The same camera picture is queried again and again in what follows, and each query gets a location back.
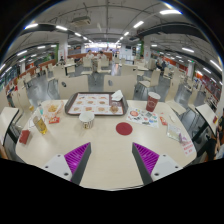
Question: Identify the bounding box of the crumpled white napkin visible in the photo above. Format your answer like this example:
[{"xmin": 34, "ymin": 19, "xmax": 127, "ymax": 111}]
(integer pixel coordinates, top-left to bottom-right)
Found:
[{"xmin": 110, "ymin": 89, "xmax": 124, "ymax": 102}]

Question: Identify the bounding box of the small red box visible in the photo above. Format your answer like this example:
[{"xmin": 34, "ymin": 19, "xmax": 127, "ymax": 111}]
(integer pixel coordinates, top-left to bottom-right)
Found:
[{"xmin": 18, "ymin": 129, "xmax": 32, "ymax": 145}]

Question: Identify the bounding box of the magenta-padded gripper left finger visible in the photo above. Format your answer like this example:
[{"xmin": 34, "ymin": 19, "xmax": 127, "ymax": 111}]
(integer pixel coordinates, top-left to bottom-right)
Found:
[{"xmin": 41, "ymin": 142, "xmax": 92, "ymax": 186}]

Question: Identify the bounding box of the dark brown serving tray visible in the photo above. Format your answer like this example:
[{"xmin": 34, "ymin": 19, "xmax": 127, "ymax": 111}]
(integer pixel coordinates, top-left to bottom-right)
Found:
[{"xmin": 64, "ymin": 91, "xmax": 130, "ymax": 117}]

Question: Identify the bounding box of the clear plastic wrapper packet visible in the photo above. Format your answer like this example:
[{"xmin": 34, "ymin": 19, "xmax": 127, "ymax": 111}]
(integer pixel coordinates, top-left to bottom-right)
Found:
[{"xmin": 166, "ymin": 123, "xmax": 183, "ymax": 142}]

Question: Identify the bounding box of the group of beige chairs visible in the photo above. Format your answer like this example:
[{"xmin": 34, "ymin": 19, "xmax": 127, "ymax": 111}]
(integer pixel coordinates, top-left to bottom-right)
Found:
[{"xmin": 13, "ymin": 56, "xmax": 208, "ymax": 114}]

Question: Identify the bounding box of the flat round red coaster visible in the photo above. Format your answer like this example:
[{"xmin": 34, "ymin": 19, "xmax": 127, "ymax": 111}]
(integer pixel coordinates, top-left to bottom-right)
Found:
[{"xmin": 115, "ymin": 121, "xmax": 134, "ymax": 136}]

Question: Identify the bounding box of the beige wooden chair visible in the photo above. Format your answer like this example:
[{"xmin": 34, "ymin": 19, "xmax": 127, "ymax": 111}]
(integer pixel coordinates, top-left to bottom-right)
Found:
[
  {"xmin": 57, "ymin": 74, "xmax": 90, "ymax": 100},
  {"xmin": 102, "ymin": 73, "xmax": 138, "ymax": 101}
]

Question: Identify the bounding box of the red paper cup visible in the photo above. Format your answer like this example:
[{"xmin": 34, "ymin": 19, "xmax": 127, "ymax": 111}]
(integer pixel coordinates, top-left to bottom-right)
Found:
[{"xmin": 145, "ymin": 91, "xmax": 162, "ymax": 113}]

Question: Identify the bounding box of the printed paper tray liner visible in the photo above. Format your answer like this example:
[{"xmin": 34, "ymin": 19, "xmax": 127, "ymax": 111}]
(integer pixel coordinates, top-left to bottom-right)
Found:
[{"xmin": 68, "ymin": 93, "xmax": 111, "ymax": 116}]

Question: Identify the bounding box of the white patterned mug, gold handle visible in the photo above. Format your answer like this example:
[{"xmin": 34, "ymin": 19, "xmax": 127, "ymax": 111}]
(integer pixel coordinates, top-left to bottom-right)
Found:
[{"xmin": 78, "ymin": 110, "xmax": 96, "ymax": 130}]

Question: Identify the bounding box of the group of ceiling lights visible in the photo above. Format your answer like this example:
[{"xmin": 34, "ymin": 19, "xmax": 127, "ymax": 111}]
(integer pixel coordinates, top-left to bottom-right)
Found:
[{"xmin": 0, "ymin": 9, "xmax": 224, "ymax": 88}]

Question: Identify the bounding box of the clear plastic bag with food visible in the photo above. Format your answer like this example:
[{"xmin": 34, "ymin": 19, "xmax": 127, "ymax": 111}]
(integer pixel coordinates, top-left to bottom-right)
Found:
[{"xmin": 43, "ymin": 100, "xmax": 65, "ymax": 121}]

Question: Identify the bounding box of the ceiling air conditioner unit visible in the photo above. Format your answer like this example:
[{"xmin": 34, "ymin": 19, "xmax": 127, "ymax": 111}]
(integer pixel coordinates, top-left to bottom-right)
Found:
[{"xmin": 71, "ymin": 15, "xmax": 92, "ymax": 28}]

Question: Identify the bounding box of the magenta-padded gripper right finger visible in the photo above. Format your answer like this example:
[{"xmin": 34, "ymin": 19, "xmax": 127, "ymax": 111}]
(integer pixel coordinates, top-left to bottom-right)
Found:
[{"xmin": 131, "ymin": 142, "xmax": 184, "ymax": 186}]

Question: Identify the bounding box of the beige side table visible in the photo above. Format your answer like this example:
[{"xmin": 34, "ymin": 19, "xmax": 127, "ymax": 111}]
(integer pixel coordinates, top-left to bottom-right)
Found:
[
  {"xmin": 0, "ymin": 106, "xmax": 20, "ymax": 146},
  {"xmin": 194, "ymin": 103, "xmax": 219, "ymax": 136}
]

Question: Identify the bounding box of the pink and white leaflet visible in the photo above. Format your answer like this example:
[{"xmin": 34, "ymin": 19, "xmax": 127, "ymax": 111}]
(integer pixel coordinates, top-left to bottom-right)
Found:
[{"xmin": 180, "ymin": 136, "xmax": 197, "ymax": 158}]

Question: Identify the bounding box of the colourful printed sticker sheet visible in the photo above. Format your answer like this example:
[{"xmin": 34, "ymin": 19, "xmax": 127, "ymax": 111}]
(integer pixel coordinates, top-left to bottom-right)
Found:
[{"xmin": 126, "ymin": 107, "xmax": 160, "ymax": 129}]

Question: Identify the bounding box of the person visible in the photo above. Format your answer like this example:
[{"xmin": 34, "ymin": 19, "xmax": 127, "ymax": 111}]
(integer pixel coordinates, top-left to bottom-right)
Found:
[
  {"xmin": 97, "ymin": 50, "xmax": 108, "ymax": 60},
  {"xmin": 206, "ymin": 116, "xmax": 224, "ymax": 163},
  {"xmin": 85, "ymin": 49, "xmax": 95, "ymax": 60},
  {"xmin": 155, "ymin": 54, "xmax": 168, "ymax": 71}
]

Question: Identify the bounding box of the clear bottle with yellow drink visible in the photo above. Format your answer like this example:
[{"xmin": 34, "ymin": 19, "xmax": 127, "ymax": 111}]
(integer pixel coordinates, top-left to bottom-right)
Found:
[{"xmin": 32, "ymin": 105, "xmax": 49, "ymax": 136}]

